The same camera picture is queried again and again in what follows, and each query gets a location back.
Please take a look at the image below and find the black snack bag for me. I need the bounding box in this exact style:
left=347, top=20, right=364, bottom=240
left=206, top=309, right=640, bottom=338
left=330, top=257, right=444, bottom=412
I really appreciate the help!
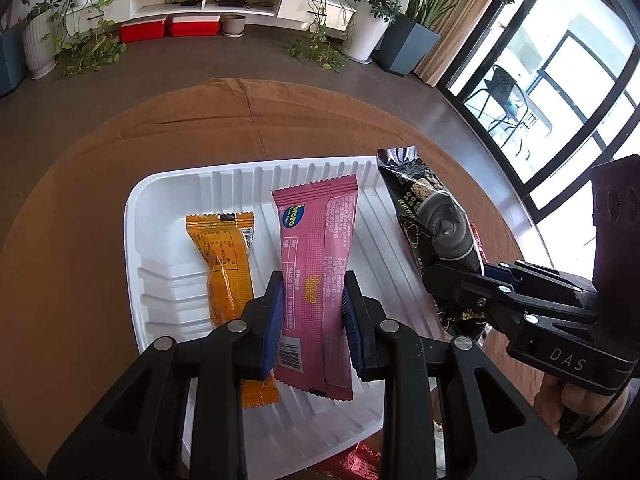
left=376, top=146, right=487, bottom=340

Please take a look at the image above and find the small red foil pack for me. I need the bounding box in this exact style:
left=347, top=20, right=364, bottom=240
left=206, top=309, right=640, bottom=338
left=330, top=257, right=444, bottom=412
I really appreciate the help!
left=310, top=442, right=381, bottom=480

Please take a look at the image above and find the pink snack bar wrapper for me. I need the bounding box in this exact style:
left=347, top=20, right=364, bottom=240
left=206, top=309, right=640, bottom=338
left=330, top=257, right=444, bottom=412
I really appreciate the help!
left=272, top=174, right=358, bottom=401

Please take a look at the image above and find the orange snack bar wrapper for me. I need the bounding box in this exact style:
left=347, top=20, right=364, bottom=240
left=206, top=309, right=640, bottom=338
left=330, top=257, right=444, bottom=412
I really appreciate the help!
left=186, top=211, right=280, bottom=408

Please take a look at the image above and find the red chip bag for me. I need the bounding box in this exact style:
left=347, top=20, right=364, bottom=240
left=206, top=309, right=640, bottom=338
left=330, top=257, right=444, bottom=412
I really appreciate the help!
left=470, top=222, right=492, bottom=348

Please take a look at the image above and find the person's right hand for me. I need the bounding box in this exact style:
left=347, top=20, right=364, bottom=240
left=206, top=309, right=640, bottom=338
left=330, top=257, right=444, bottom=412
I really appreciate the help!
left=534, top=375, right=628, bottom=437

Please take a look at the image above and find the white plastic tray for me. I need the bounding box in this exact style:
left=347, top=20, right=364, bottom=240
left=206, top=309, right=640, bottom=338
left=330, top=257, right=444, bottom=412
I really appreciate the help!
left=124, top=156, right=445, bottom=479

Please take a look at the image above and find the balcony chair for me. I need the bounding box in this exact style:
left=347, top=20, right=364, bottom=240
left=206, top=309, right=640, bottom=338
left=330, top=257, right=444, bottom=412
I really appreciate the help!
left=463, top=64, right=552, bottom=148

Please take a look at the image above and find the beige curtain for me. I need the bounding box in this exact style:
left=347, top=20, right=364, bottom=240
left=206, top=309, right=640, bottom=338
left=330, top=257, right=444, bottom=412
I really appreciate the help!
left=413, top=0, right=492, bottom=87

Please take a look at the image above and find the large plant blue pot right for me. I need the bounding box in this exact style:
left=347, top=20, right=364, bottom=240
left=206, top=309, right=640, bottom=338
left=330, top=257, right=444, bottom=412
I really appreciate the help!
left=376, top=0, right=513, bottom=76

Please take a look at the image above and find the trailing plant right console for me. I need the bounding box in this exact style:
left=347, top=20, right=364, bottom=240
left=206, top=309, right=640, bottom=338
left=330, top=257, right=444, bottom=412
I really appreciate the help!
left=288, top=0, right=346, bottom=73

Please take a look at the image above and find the plant in white pot right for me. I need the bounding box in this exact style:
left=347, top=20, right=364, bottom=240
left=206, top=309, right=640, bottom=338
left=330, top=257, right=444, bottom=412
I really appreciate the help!
left=343, top=0, right=401, bottom=64

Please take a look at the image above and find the small beige pot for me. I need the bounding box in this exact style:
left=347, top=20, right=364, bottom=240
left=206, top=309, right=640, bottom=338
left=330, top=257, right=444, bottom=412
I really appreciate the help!
left=221, top=14, right=246, bottom=38

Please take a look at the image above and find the white tv console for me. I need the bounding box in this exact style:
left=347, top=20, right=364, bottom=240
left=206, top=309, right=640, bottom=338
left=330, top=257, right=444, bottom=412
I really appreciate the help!
left=69, top=0, right=359, bottom=32

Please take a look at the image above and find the tall plant blue pot left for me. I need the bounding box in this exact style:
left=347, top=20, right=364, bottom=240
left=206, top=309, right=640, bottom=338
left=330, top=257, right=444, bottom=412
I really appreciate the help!
left=0, top=0, right=29, bottom=98

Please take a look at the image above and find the right red storage box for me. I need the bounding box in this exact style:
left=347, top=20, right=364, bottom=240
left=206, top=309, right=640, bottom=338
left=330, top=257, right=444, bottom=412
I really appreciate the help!
left=169, top=14, right=221, bottom=37

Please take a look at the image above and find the red storage box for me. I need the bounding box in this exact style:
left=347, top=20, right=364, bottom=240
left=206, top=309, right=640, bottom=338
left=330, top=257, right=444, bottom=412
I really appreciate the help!
left=169, top=14, right=221, bottom=37
left=119, top=16, right=167, bottom=44

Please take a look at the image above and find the trailing plant on console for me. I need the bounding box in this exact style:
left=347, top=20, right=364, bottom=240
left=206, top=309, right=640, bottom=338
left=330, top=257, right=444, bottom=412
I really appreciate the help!
left=49, top=0, right=127, bottom=78

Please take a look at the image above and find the left red storage box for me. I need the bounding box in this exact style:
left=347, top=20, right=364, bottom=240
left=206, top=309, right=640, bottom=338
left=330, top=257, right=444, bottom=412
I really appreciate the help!
left=119, top=16, right=167, bottom=44

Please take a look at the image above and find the plant in white ribbed pot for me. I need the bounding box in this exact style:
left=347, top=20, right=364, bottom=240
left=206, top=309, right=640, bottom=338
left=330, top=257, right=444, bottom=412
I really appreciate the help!
left=22, top=0, right=61, bottom=80

